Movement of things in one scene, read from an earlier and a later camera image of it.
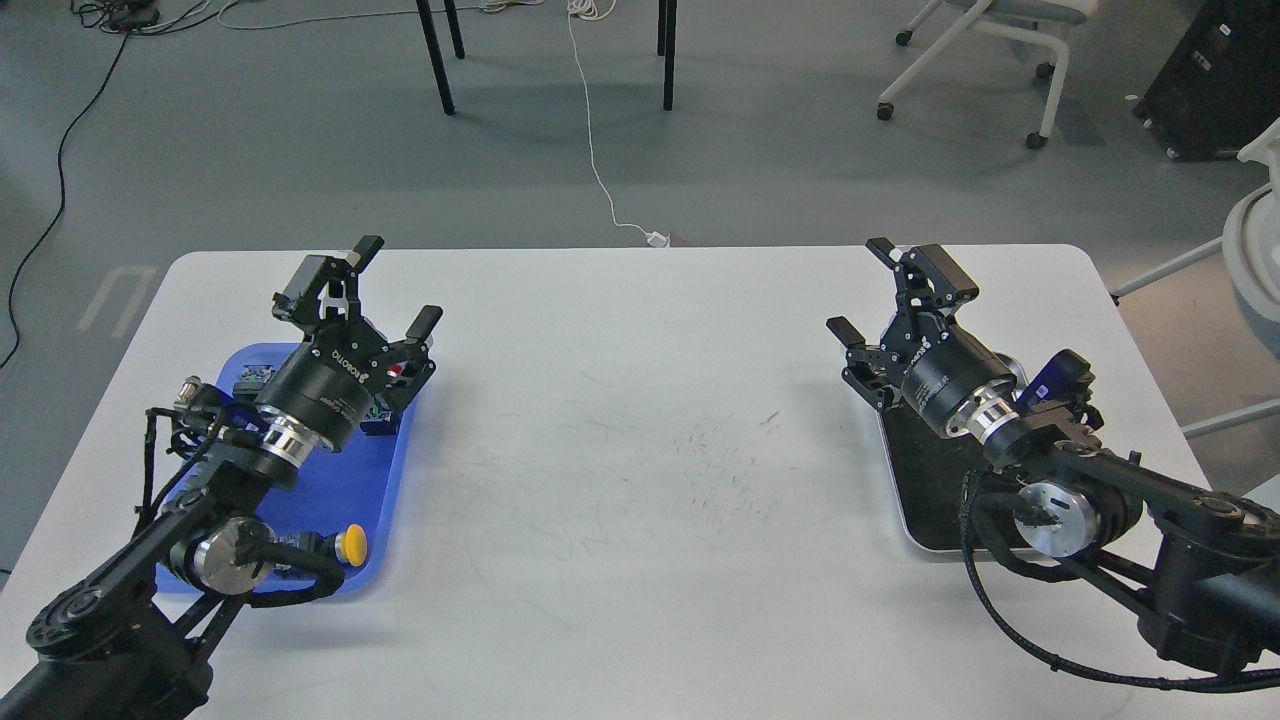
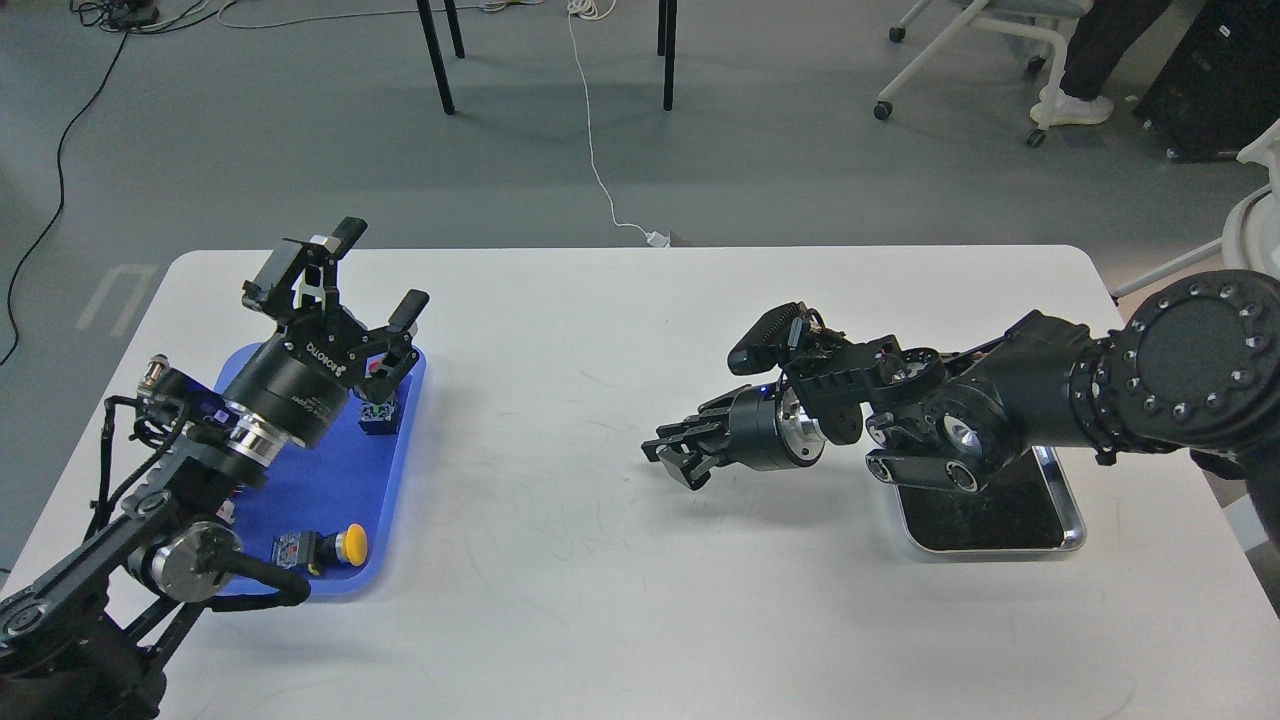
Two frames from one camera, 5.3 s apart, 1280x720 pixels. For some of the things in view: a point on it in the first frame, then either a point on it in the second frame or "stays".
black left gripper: (326, 384) to (297, 386)
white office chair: (1029, 17) stays
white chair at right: (1250, 244) stays
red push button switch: (378, 421) stays
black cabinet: (1219, 87) stays
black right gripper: (940, 364) to (768, 427)
